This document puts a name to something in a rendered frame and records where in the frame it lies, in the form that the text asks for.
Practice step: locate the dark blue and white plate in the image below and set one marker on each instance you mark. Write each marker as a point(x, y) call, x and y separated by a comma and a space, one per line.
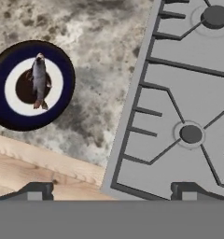
point(14, 112)

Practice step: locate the grey hob with black grates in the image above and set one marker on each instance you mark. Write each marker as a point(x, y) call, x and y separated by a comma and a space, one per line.
point(179, 87)

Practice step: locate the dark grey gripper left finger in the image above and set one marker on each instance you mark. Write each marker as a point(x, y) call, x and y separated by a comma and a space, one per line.
point(39, 190)

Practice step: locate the grey fish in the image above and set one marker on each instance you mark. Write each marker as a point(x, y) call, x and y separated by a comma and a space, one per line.
point(39, 81)

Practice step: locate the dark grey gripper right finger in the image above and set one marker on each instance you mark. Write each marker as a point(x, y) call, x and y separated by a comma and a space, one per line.
point(186, 190)

